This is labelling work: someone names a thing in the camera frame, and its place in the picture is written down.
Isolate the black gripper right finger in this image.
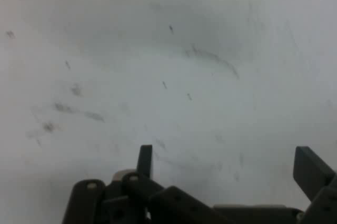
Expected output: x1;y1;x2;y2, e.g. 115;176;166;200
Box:
293;146;337;224

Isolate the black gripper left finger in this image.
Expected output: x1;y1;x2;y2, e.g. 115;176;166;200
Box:
62;144;232;224

